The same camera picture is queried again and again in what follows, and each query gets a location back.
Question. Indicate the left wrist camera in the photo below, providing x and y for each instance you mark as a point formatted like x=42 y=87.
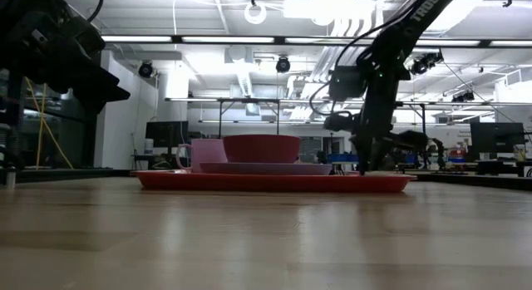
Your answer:
x=85 y=35

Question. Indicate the red plastic tray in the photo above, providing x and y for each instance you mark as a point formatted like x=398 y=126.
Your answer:
x=270 y=183

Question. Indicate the white bucket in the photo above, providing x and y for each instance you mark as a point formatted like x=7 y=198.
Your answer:
x=149 y=146

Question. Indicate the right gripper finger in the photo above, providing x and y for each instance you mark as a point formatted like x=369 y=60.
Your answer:
x=364 y=161
x=380 y=159

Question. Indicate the black round ceiling fixture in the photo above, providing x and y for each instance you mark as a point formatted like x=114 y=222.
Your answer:
x=145 y=69
x=283 y=65

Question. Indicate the overhead light bar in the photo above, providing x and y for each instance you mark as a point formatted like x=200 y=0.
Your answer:
x=176 y=39

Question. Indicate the black computer monitor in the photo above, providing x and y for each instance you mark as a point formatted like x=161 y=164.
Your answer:
x=166 y=134
x=496 y=138

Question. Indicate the lavender plastic plate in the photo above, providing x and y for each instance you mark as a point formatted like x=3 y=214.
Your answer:
x=266 y=168

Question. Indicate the magenta plastic bowl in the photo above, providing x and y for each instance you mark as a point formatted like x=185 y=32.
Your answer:
x=262 y=148

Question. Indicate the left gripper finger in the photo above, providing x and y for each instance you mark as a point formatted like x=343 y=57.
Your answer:
x=106 y=92
x=97 y=75

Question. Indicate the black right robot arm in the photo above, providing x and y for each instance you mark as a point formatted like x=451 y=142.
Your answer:
x=415 y=16

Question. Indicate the black ceiling track lamp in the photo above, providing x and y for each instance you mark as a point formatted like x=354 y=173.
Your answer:
x=426 y=63
x=464 y=97

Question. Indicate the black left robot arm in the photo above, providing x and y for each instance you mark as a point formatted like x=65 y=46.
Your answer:
x=21 y=32

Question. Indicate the pink plastic mug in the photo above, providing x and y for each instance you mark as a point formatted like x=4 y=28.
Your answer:
x=205 y=155

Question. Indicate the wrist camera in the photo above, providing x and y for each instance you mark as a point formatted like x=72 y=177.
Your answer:
x=85 y=35
x=347 y=83

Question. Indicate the blue storage bin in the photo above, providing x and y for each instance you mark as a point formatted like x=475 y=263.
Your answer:
x=341 y=158

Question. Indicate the black background station frame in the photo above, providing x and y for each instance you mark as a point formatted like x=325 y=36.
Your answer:
x=249 y=101

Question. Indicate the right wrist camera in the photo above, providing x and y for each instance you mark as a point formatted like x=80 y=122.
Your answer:
x=347 y=83

